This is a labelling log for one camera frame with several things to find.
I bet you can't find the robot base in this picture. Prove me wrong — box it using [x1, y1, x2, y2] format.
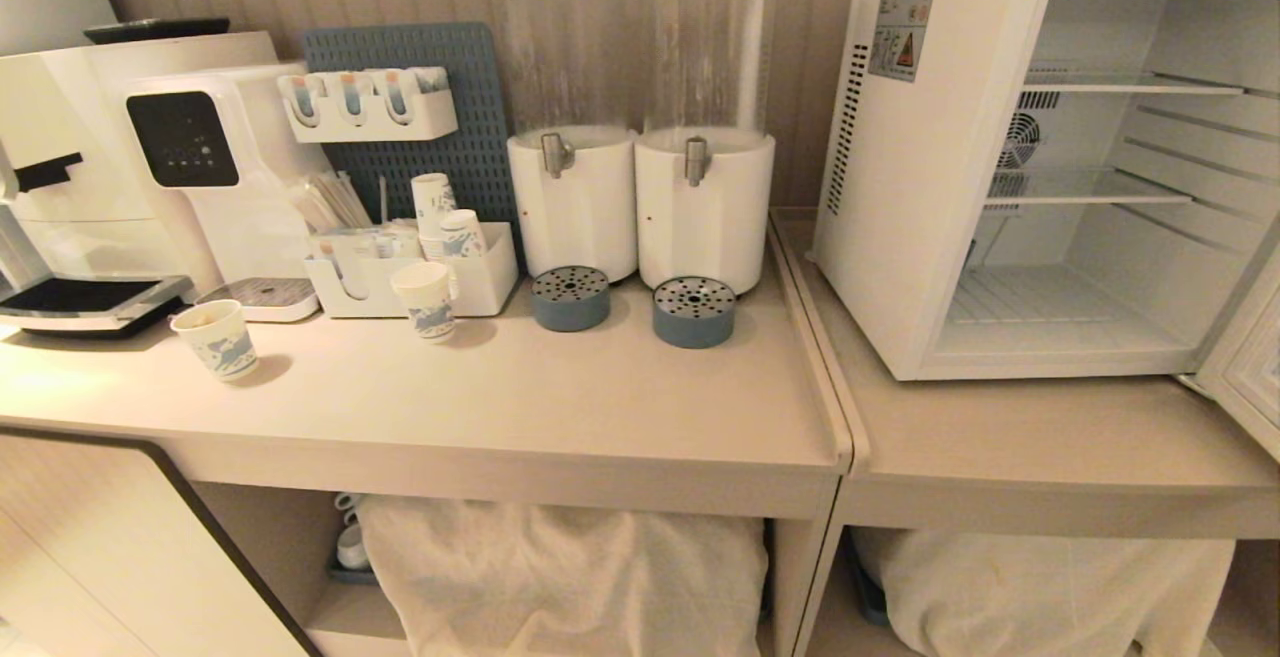
[0, 427, 323, 657]

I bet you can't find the white blue paper cup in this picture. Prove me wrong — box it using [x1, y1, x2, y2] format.
[389, 261, 460, 343]
[440, 209, 488, 260]
[169, 299, 259, 383]

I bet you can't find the white mini fridge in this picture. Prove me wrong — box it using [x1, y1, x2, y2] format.
[811, 0, 1280, 382]

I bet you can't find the white mini fridge door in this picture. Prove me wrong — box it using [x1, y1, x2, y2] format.
[1193, 255, 1280, 462]

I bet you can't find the blue round drip tray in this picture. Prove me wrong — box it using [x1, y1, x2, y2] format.
[531, 266, 612, 333]
[652, 276, 738, 350]

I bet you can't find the white beverage dispenser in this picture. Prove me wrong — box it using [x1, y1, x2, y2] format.
[489, 0, 640, 285]
[634, 0, 786, 296]

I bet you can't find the white condiment organizer tray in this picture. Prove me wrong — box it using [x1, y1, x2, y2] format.
[304, 221, 520, 320]

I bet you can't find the white counter table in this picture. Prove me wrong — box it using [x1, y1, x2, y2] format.
[768, 209, 1280, 657]
[0, 217, 854, 657]

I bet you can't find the blue pegboard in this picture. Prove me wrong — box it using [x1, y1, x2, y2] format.
[302, 22, 520, 234]

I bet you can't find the stack of paper cups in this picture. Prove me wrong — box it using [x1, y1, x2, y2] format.
[411, 173, 459, 262]

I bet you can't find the white cloth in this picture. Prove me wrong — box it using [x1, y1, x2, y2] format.
[853, 527, 1237, 657]
[357, 495, 770, 657]

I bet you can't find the white pegboard shelf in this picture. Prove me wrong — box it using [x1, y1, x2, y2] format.
[278, 66, 460, 145]

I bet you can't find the white water dispenser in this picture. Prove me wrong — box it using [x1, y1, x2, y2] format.
[124, 61, 346, 324]

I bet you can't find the black flat tray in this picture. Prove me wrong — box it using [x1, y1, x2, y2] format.
[83, 18, 231, 45]

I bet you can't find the white coffee machine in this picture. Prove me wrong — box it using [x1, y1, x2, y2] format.
[0, 31, 280, 338]

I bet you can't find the wire fridge shelf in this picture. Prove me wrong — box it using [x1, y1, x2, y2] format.
[985, 167, 1195, 210]
[1022, 61, 1247, 98]

